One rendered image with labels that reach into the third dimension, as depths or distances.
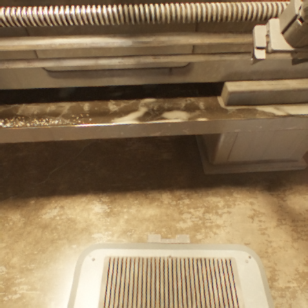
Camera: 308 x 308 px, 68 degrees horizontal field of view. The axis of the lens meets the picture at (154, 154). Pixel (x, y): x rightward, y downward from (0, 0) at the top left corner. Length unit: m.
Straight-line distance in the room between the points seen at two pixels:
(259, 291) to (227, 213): 0.42
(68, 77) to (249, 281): 0.79
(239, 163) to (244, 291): 0.63
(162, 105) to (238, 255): 0.53
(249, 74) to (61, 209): 0.91
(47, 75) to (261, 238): 0.99
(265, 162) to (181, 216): 0.49
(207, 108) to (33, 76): 0.58
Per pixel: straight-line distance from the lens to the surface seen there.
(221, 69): 0.83
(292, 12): 0.52
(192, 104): 0.85
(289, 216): 1.17
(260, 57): 0.54
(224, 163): 1.15
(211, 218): 1.04
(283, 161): 1.28
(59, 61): 0.71
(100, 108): 0.84
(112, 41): 0.65
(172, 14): 0.62
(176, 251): 0.70
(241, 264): 0.73
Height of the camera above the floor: 0.93
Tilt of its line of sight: 51 degrees down
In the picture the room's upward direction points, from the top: straight up
